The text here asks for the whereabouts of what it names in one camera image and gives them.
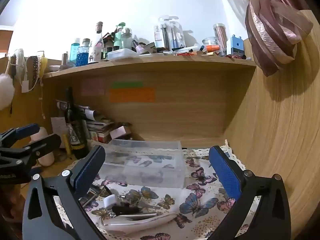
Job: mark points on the white fluffy pompom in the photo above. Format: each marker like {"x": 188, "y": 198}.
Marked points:
{"x": 5, "y": 90}

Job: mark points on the blue pencil sharpener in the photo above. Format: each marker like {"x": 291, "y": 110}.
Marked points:
{"x": 236, "y": 46}

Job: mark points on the yellow tube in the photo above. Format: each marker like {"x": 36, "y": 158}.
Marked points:
{"x": 66, "y": 143}

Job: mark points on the pink small box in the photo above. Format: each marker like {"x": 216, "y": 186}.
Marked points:
{"x": 120, "y": 131}

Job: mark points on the white small adapter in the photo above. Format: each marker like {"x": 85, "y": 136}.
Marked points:
{"x": 111, "y": 201}

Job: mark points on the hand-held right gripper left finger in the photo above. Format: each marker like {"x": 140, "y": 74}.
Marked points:
{"x": 90, "y": 171}

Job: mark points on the metal nail clipper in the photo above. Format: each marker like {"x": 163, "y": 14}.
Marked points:
{"x": 137, "y": 215}

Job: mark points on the dark wine bottle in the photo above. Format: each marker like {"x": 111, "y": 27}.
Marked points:
{"x": 72, "y": 130}

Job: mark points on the metal keys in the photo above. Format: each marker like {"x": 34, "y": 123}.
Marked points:
{"x": 146, "y": 206}

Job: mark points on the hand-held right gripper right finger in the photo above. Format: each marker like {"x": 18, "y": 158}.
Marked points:
{"x": 226, "y": 173}

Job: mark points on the tall clear tube container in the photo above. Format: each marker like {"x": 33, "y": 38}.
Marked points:
{"x": 220, "y": 33}

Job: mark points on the clear plastic storage box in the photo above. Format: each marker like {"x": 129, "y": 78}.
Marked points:
{"x": 142, "y": 163}

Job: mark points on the clear packaged brush set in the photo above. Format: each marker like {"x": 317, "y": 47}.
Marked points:
{"x": 176, "y": 35}
{"x": 162, "y": 33}

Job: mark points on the white note paper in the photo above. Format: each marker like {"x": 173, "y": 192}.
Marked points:
{"x": 58, "y": 126}

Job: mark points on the orange capped bottle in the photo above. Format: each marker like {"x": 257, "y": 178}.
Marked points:
{"x": 212, "y": 48}

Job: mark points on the pink sticky note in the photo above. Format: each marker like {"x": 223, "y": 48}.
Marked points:
{"x": 92, "y": 87}

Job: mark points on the green pump bottle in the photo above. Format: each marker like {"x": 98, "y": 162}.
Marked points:
{"x": 118, "y": 38}

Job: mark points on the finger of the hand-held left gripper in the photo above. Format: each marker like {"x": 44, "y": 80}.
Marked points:
{"x": 27, "y": 129}
{"x": 46, "y": 142}

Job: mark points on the wooden desk hutch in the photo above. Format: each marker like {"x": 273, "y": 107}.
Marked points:
{"x": 190, "y": 110}

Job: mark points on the brown sheer curtain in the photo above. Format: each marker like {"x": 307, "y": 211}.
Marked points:
{"x": 272, "y": 30}

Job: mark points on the brown wall cabinet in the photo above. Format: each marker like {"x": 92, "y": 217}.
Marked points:
{"x": 5, "y": 42}

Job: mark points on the white plastic lidded container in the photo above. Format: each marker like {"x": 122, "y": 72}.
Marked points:
{"x": 122, "y": 54}

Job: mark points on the clear glass figure bottle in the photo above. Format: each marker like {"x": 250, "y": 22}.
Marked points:
{"x": 98, "y": 45}

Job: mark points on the green sticky note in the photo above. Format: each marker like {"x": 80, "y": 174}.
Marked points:
{"x": 127, "y": 84}

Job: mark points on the butterfly print tablecloth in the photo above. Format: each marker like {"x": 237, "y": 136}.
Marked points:
{"x": 200, "y": 205}

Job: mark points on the pink nail polish bottle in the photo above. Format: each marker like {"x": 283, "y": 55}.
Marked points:
{"x": 138, "y": 47}

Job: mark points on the white furry headband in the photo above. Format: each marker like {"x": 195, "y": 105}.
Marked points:
{"x": 18, "y": 57}

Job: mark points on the pale pink cup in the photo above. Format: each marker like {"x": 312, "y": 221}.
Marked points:
{"x": 46, "y": 152}

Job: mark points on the blue liquid bottle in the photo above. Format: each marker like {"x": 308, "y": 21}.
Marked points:
{"x": 75, "y": 51}

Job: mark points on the rolled magazine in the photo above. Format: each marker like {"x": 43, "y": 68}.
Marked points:
{"x": 82, "y": 111}

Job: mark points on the dark lace ribbon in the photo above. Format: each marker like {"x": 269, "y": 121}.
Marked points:
{"x": 35, "y": 67}

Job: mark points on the white hanging charger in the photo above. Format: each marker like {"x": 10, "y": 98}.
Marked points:
{"x": 25, "y": 87}

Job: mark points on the clear frosted bottle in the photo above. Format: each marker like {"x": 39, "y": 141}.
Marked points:
{"x": 126, "y": 40}

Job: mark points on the black small clip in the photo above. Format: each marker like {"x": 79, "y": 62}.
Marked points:
{"x": 123, "y": 208}

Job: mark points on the jar of blue beads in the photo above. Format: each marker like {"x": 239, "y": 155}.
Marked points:
{"x": 83, "y": 55}

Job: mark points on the stack of books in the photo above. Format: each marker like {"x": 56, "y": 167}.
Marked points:
{"x": 100, "y": 130}

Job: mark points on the orange sticky note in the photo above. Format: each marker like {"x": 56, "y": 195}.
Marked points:
{"x": 132, "y": 95}

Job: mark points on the short glass jar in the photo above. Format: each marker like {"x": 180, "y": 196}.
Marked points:
{"x": 209, "y": 43}

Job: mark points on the yellow hanging tassel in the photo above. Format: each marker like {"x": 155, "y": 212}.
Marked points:
{"x": 43, "y": 65}

